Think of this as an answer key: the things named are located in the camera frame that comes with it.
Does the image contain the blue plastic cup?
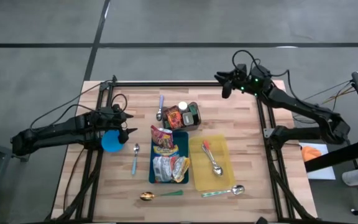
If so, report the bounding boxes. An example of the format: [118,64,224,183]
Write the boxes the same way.
[101,129,126,153]

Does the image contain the spoon green striped handle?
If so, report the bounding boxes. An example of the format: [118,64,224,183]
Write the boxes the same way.
[201,184,246,198]

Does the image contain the yellow blue ramen packet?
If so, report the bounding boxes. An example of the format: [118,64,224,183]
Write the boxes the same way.
[152,145,180,158]

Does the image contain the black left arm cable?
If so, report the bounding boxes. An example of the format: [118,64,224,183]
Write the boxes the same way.
[29,80,127,131]

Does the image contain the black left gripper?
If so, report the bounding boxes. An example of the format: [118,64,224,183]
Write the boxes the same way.
[99,104,139,144]

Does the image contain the teal plastic bin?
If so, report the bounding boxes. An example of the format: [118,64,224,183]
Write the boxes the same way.
[149,131,190,184]

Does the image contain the white red ramen packet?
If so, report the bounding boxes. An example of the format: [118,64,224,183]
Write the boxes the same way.
[152,154,177,184]

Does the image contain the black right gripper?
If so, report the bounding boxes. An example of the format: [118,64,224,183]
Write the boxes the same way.
[214,63,254,99]

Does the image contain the gold spoon green handle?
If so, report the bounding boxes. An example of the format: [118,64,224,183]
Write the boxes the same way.
[139,190,184,202]

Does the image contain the black equipment stand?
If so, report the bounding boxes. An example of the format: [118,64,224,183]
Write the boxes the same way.
[305,65,358,216]

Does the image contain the orange cloth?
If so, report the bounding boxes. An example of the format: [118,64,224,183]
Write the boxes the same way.
[301,146,322,162]

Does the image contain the black floor cable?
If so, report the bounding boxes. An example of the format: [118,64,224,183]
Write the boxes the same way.
[303,79,354,125]

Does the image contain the light blue handled spoon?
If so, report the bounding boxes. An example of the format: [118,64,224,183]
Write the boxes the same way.
[128,143,140,175]

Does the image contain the smoky grey plastic bin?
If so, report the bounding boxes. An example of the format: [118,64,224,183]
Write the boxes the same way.
[161,101,202,132]

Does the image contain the grey metal bracket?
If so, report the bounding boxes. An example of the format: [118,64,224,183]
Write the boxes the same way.
[263,127,280,140]

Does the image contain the purple handled spoon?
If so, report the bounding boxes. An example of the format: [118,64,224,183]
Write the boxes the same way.
[155,94,165,121]

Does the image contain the black aluminium table frame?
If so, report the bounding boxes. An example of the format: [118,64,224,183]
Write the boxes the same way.
[47,74,318,224]

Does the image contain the orange handled spoon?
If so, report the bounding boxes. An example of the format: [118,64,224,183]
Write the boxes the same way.
[201,139,224,177]

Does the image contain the translucent yellow plastic bin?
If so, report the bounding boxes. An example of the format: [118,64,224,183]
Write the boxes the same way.
[188,133,237,192]

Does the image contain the yellow floor cable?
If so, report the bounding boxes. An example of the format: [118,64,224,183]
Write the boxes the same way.
[320,88,356,106]

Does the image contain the white paper sheet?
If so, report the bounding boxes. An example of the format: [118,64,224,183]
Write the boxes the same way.
[298,142,337,180]

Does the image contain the brown cable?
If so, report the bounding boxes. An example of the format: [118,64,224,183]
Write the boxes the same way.
[62,147,86,214]

